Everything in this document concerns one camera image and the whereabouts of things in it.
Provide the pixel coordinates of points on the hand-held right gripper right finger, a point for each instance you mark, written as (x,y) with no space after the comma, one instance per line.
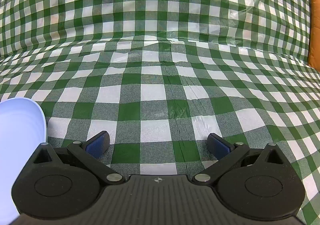
(221,146)

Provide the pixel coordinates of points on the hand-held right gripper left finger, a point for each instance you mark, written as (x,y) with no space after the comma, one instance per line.
(96,144)

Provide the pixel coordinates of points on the light blue plate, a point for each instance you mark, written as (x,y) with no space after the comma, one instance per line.
(20,139)

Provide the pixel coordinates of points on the green checkered tablecloth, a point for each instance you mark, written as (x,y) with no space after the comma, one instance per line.
(150,39)

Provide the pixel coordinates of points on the orange cushion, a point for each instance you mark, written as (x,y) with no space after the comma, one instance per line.
(315,29)

